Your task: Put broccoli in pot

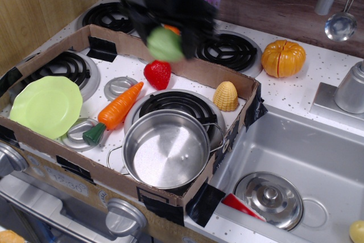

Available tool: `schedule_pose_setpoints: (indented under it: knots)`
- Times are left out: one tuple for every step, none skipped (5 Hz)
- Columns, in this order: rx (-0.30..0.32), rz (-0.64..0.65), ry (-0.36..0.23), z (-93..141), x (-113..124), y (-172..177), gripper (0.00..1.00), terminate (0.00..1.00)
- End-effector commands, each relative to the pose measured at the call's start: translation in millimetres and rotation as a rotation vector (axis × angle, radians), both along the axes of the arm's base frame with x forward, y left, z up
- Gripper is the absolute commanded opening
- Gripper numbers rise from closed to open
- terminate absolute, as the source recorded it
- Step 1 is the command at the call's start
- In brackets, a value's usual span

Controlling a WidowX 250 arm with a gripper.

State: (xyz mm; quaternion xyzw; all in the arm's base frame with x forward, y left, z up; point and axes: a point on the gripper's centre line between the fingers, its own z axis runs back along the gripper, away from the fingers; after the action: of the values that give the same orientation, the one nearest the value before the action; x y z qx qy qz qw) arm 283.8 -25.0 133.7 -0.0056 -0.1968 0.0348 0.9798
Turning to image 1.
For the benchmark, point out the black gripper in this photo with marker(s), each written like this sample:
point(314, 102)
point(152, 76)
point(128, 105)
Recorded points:
point(194, 19)

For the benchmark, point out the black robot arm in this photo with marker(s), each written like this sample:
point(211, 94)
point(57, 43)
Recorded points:
point(193, 18)

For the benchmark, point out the stainless steel pot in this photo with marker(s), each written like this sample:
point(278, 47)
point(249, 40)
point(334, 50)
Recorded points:
point(166, 149)

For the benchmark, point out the steel pot lid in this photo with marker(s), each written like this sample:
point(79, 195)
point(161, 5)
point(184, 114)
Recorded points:
point(273, 197)

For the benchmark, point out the red toy strawberry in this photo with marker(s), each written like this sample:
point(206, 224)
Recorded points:
point(158, 74)

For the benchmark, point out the back left black burner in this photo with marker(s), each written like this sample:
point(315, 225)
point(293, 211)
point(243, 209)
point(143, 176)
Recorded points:
point(107, 15)

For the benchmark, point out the black burner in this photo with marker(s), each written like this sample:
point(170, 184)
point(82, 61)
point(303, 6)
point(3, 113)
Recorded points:
point(75, 66)
point(234, 51)
point(107, 15)
point(192, 103)

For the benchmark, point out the back right black burner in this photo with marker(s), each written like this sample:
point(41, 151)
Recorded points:
point(234, 51)

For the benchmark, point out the front right black burner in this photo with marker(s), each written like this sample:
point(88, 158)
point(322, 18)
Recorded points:
point(192, 103)

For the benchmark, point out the upper silver stove knob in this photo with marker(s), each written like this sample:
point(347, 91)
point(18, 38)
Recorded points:
point(117, 86)

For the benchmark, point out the silver stove knob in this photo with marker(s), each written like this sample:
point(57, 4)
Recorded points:
point(73, 138)
point(117, 86)

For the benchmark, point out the yellow toy corn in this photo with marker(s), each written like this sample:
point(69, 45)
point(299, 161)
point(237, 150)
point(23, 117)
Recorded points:
point(226, 97)

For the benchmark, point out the orange toy carrot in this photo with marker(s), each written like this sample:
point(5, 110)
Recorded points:
point(113, 114)

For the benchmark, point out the front left black burner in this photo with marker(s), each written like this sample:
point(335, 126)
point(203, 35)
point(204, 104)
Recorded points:
point(75, 66)

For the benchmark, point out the orange toy pumpkin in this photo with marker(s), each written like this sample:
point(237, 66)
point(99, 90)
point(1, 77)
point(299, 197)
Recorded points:
point(283, 58)

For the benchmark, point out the light green plastic plate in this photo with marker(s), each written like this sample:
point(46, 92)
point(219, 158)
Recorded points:
point(48, 106)

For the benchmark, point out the lower silver stove knob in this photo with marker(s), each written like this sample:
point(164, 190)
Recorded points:
point(73, 138)

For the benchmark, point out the brown cardboard fence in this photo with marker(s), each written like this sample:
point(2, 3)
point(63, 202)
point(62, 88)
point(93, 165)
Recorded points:
point(203, 72)

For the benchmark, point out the hanging steel ladle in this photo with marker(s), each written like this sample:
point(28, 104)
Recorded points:
point(341, 26)

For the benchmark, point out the red toy pepper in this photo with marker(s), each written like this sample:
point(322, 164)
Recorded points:
point(234, 202)

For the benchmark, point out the grey toy faucet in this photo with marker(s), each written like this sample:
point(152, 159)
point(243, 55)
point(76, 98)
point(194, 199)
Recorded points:
point(345, 102)

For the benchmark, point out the silver front panel knob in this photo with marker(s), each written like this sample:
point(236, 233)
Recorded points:
point(124, 219)

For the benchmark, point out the silver panel knob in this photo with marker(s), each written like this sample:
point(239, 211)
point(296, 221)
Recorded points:
point(124, 219)
point(11, 161)

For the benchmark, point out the silver left panel knob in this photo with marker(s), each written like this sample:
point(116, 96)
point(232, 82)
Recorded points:
point(11, 161)

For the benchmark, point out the grey sink basin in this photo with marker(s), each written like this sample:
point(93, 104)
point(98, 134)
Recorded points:
point(325, 165)

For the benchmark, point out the orange toy at corner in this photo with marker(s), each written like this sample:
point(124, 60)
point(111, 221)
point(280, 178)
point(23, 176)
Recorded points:
point(8, 236)

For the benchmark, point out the yellow toy potato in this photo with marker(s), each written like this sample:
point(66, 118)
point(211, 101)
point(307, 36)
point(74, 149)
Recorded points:
point(356, 231)

